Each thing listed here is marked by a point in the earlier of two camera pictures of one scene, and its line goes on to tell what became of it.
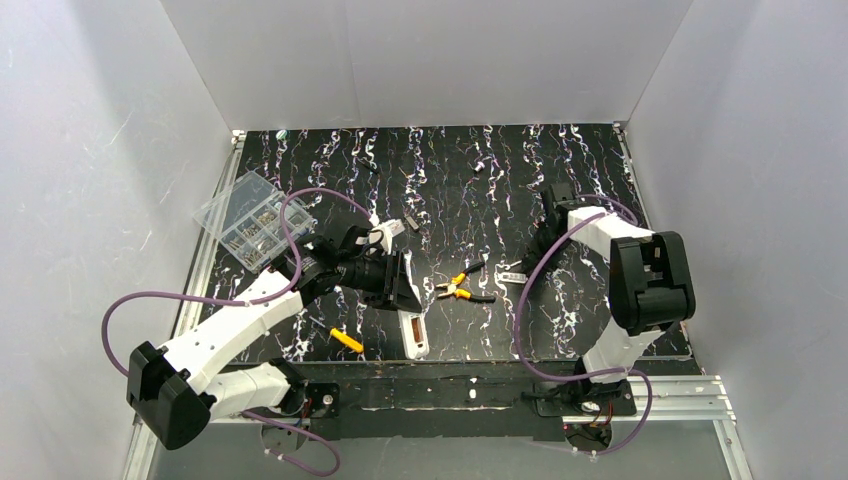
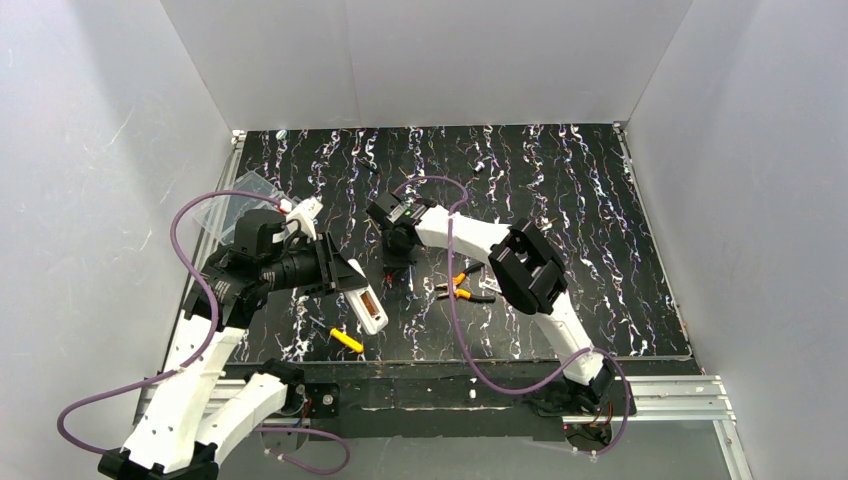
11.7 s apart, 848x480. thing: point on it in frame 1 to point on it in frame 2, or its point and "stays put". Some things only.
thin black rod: (369, 167) stays put
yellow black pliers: (456, 280) stays put
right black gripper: (553, 201) to (398, 243)
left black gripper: (392, 281) to (326, 265)
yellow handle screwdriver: (342, 337) stays put
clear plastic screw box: (247, 218) stays put
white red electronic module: (413, 324) to (368, 309)
